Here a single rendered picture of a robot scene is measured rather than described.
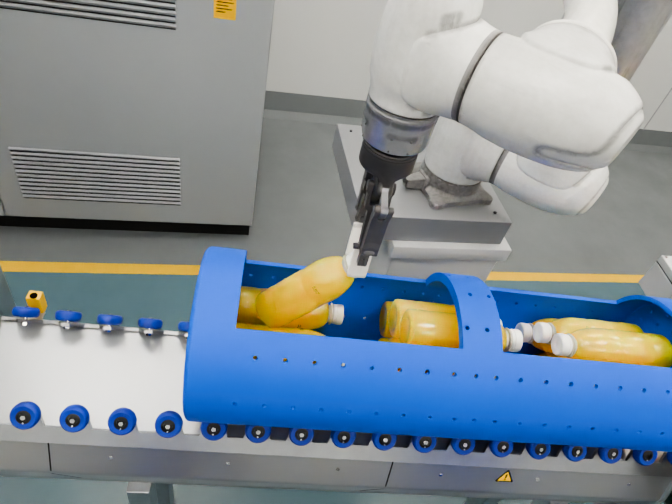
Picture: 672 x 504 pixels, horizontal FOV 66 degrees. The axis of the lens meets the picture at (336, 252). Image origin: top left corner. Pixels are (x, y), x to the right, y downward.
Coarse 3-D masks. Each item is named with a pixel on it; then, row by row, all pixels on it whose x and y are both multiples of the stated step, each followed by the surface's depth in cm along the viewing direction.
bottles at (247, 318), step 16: (256, 288) 95; (240, 304) 92; (336, 304) 98; (384, 304) 99; (240, 320) 93; (256, 320) 93; (304, 320) 94; (320, 320) 95; (336, 320) 96; (384, 320) 100; (544, 320) 103; (384, 336) 98; (528, 336) 102
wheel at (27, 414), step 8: (16, 408) 82; (24, 408) 82; (32, 408) 82; (16, 416) 82; (24, 416) 82; (32, 416) 82; (40, 416) 84; (16, 424) 82; (24, 424) 82; (32, 424) 83
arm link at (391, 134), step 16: (368, 96) 62; (368, 112) 62; (384, 112) 60; (368, 128) 63; (384, 128) 61; (400, 128) 60; (416, 128) 61; (432, 128) 63; (384, 144) 62; (400, 144) 62; (416, 144) 63
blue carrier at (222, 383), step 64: (192, 320) 72; (512, 320) 107; (640, 320) 105; (192, 384) 72; (256, 384) 73; (320, 384) 75; (384, 384) 76; (448, 384) 77; (512, 384) 79; (576, 384) 80; (640, 384) 82; (640, 448) 90
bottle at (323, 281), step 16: (336, 256) 83; (304, 272) 84; (320, 272) 82; (336, 272) 81; (272, 288) 87; (288, 288) 84; (304, 288) 83; (320, 288) 82; (336, 288) 82; (256, 304) 87; (272, 304) 86; (288, 304) 84; (304, 304) 84; (320, 304) 84; (272, 320) 87; (288, 320) 87
